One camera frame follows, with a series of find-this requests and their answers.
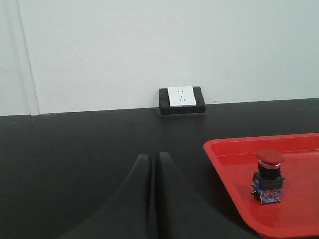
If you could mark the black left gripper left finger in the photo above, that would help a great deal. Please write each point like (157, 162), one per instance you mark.
(125, 214)

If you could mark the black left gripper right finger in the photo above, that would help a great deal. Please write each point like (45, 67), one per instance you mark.
(183, 214)

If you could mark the red mushroom push button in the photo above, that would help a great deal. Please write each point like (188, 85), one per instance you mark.
(267, 182)

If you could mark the red plastic tray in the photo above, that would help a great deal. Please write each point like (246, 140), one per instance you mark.
(296, 216)

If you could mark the white socket black box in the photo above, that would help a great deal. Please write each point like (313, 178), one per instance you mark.
(181, 100)

